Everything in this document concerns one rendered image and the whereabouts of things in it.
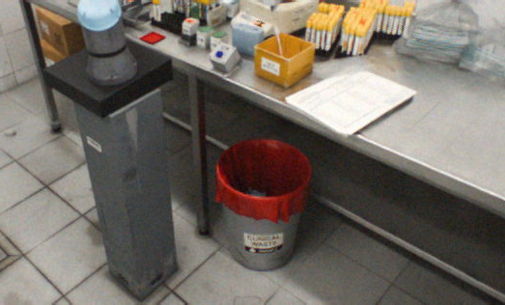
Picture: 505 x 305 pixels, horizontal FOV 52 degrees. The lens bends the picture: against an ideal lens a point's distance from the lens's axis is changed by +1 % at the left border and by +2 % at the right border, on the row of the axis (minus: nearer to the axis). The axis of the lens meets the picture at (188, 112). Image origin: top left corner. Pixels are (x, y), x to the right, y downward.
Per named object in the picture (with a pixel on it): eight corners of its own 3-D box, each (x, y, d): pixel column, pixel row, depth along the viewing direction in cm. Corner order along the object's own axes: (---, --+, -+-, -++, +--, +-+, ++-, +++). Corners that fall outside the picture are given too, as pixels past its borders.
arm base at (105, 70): (113, 91, 146) (106, 62, 140) (77, 77, 154) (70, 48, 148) (147, 66, 155) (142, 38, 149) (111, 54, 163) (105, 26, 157)
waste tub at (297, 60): (252, 74, 162) (253, 46, 156) (279, 59, 169) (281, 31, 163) (286, 89, 153) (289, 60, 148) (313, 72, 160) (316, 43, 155)
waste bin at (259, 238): (197, 245, 217) (192, 166, 192) (251, 199, 238) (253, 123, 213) (269, 298, 195) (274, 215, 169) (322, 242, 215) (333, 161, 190)
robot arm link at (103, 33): (85, 57, 143) (73, 13, 135) (86, 34, 154) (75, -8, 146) (127, 50, 144) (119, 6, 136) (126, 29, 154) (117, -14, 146)
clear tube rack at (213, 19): (171, 16, 202) (169, -1, 198) (188, 8, 207) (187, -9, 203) (209, 30, 190) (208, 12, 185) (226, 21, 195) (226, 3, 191)
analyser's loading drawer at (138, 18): (103, 13, 203) (101, 0, 200) (117, 7, 207) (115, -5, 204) (137, 26, 191) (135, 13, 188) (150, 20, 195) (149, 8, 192)
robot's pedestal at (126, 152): (141, 302, 196) (110, 117, 146) (109, 273, 208) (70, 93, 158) (178, 269, 207) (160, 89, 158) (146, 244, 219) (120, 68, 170)
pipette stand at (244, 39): (229, 54, 173) (229, 28, 167) (240, 46, 177) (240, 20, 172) (254, 62, 168) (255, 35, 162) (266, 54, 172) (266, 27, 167)
